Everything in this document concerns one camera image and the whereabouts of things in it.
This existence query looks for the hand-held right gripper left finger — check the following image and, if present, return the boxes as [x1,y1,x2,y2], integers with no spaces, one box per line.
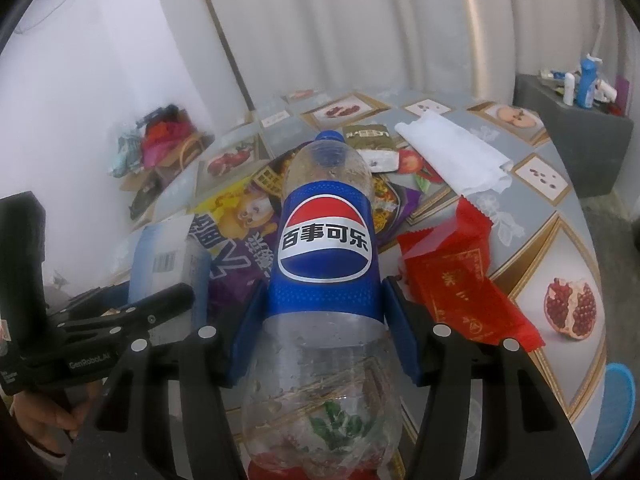
[65,280,268,480]

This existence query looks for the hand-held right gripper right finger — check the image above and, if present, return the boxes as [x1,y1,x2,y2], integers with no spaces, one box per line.
[381,275,593,480]

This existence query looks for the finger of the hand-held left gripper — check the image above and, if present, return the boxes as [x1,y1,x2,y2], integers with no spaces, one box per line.
[50,282,196,343]
[65,281,133,315]

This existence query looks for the clear plastic cola bottle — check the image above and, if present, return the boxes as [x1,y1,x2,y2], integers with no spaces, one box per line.
[241,130,403,480]

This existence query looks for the blue plastic basin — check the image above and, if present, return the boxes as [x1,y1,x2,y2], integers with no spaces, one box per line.
[592,362,636,463]

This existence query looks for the person's left hand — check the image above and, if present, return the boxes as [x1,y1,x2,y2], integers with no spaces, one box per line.
[10,384,93,456]

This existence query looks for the white cardboard box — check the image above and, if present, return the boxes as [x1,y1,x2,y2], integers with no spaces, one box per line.
[129,215,212,331]

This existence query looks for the red foil wrapper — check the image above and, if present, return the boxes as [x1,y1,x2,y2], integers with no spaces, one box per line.
[397,195,546,348]

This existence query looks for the purple yellow snack bag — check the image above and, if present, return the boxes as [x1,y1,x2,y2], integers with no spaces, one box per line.
[190,180,282,311]

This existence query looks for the white plastic bag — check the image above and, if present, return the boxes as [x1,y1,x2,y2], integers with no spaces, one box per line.
[395,110,514,196]

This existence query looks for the dark green packet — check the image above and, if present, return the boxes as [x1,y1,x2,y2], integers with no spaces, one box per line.
[342,124,401,173]

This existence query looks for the grey cabinet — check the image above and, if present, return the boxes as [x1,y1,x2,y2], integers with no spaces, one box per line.
[515,72,636,198]

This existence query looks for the wooden pole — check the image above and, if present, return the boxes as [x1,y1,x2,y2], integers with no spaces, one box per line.
[191,0,256,112]

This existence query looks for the blue pump bottle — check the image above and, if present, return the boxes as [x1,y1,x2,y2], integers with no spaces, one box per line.
[575,54,603,109]

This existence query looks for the grey curtain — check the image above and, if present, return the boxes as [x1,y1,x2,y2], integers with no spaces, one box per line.
[145,0,640,111]

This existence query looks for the purple box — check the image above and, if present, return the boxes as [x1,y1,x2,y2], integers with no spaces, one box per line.
[615,75,632,117]

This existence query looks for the pile of bags by wall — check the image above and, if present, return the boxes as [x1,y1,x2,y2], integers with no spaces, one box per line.
[112,104,213,192]

